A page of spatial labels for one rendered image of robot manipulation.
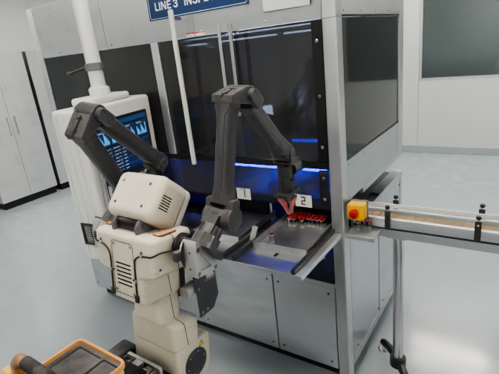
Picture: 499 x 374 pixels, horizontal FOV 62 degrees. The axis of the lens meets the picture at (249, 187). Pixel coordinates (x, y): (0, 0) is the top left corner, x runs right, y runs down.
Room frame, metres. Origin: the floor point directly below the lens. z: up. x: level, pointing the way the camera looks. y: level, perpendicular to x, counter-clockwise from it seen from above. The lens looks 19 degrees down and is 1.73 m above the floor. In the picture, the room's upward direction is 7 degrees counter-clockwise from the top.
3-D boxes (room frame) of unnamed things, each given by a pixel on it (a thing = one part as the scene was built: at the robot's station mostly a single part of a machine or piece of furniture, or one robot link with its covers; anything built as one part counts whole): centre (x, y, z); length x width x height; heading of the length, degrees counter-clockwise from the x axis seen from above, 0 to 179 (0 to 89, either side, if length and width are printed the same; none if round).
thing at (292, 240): (1.74, -0.19, 0.90); 0.34 x 0.26 x 0.04; 145
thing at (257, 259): (1.78, -0.01, 0.87); 0.70 x 0.48 x 0.02; 55
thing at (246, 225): (1.94, 0.09, 0.90); 0.34 x 0.26 x 0.04; 145
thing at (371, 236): (1.72, -0.50, 0.87); 0.14 x 0.13 x 0.02; 145
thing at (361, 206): (1.69, -0.46, 1.00); 0.08 x 0.07 x 0.07; 145
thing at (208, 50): (2.13, 0.19, 1.51); 0.47 x 0.01 x 0.59; 55
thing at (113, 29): (2.70, 0.15, 1.54); 2.06 x 1.00 x 1.11; 55
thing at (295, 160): (1.58, -0.16, 1.28); 0.11 x 0.09 x 0.12; 145
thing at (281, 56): (1.87, -0.18, 1.51); 0.43 x 0.01 x 0.59; 55
